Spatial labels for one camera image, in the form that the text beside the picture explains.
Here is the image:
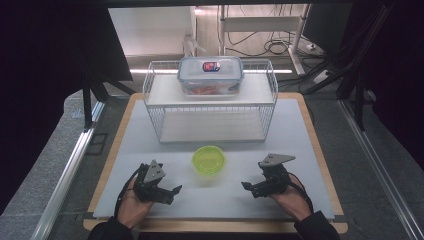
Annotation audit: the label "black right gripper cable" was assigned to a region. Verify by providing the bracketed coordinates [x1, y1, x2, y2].
[287, 172, 315, 214]

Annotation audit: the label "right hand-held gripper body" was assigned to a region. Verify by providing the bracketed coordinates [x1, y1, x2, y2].
[253, 153, 297, 198]

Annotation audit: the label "white desk frame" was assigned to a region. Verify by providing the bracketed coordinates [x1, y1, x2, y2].
[218, 3, 312, 76]

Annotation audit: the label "black floor cables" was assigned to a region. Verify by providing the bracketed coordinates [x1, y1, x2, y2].
[226, 30, 293, 58]

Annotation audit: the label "white power strip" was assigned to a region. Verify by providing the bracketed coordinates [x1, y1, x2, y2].
[313, 69, 332, 85]

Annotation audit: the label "clear lidded food container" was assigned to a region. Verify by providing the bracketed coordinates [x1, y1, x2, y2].
[177, 55, 245, 97]

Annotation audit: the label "wooden table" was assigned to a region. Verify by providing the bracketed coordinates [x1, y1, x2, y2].
[83, 92, 349, 234]

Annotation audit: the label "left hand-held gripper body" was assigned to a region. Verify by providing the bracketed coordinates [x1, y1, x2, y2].
[134, 159, 174, 204]

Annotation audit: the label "aluminium rail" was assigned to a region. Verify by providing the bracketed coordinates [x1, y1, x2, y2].
[29, 101, 106, 240]
[337, 99, 424, 240]

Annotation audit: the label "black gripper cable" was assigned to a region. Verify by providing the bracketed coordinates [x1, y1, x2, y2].
[114, 163, 146, 218]
[287, 172, 315, 214]

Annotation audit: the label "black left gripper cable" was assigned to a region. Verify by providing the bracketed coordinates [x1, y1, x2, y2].
[114, 163, 146, 218]

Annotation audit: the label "light grey table mat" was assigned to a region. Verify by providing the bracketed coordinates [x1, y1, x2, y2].
[93, 98, 335, 220]

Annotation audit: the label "person's right hand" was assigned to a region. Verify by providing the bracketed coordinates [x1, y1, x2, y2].
[269, 174, 313, 223]

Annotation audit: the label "white wire shelf rack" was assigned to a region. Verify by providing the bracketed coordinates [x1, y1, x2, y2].
[142, 59, 279, 144]

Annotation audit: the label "black metal stand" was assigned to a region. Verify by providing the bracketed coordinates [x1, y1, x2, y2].
[81, 74, 136, 130]
[301, 3, 394, 132]

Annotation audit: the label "person's left hand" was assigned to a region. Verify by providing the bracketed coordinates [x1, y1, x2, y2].
[116, 176, 155, 230]

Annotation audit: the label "white panel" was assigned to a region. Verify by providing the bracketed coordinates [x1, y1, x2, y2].
[108, 7, 198, 58]

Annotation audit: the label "green lidded plastic container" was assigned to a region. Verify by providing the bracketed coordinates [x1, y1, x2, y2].
[191, 145, 227, 177]

